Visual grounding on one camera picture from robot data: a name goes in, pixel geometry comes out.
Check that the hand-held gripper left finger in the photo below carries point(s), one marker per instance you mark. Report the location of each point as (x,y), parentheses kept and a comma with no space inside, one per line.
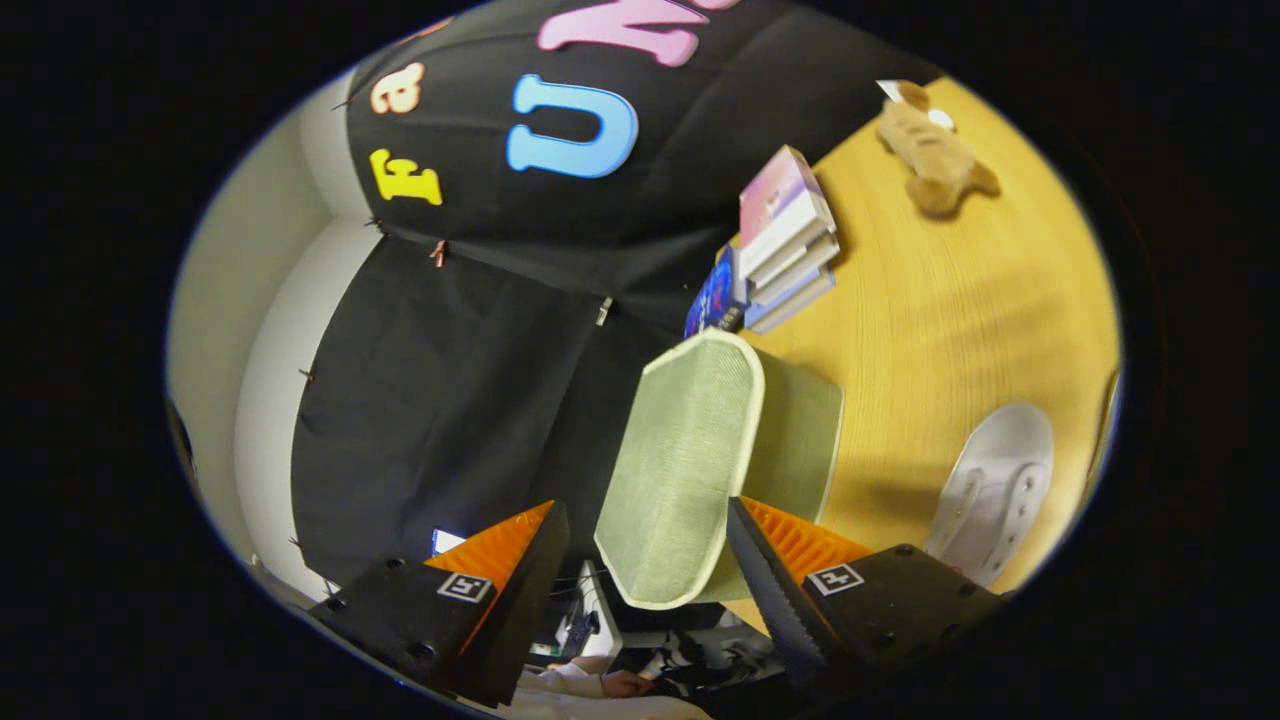
(530,610)

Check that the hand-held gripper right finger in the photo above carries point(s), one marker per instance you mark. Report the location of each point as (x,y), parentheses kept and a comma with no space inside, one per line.
(775,600)

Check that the green fabric storage box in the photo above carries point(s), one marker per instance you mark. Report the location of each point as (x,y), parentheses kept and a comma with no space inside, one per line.
(690,450)

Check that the white canvas shoe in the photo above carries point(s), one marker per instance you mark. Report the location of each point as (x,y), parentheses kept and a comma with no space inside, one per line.
(995,480)

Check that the computer monitor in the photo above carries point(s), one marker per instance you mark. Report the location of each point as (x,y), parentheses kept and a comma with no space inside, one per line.
(447,541)

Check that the black backdrop cloth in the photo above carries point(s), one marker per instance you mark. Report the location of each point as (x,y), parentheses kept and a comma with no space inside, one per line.
(450,380)

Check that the white paperback book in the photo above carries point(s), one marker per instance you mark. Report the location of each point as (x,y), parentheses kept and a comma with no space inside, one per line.
(800,262)
(790,300)

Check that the pale wooden clothespin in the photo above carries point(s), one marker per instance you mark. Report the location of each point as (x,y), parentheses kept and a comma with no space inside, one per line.
(604,311)

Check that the blue cover book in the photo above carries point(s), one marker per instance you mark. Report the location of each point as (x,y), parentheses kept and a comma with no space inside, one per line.
(715,295)

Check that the reddish wooden clothespin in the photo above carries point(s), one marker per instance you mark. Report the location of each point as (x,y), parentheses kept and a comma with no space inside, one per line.
(438,253)

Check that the pink cover book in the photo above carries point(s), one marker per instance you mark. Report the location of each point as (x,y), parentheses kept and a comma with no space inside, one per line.
(780,195)

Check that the brown plush toy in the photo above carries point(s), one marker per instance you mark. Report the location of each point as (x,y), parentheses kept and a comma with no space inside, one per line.
(935,150)

